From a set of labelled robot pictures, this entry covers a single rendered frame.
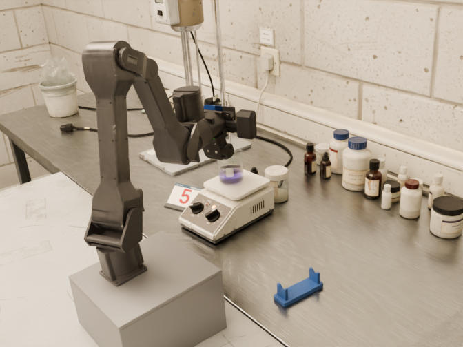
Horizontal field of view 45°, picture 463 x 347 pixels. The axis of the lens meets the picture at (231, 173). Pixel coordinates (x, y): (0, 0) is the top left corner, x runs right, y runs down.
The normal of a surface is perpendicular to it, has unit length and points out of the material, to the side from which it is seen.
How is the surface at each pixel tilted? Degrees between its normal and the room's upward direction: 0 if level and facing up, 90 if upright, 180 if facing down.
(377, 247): 0
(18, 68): 90
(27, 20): 90
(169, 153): 98
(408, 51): 90
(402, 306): 0
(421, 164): 90
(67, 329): 0
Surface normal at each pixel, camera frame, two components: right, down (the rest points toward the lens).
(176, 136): 0.62, -0.29
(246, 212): 0.69, 0.27
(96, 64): -0.48, 0.35
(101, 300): -0.14, -0.89
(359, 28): -0.79, 0.31
